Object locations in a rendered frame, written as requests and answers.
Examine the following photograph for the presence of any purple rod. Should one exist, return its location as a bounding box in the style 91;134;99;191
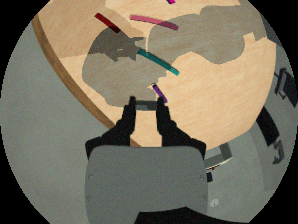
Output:
153;84;168;103

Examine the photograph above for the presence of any turquoise rod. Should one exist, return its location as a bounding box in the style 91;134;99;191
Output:
138;49;180;76

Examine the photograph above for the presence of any pink rod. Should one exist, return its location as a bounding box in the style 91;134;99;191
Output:
130;15;179;31

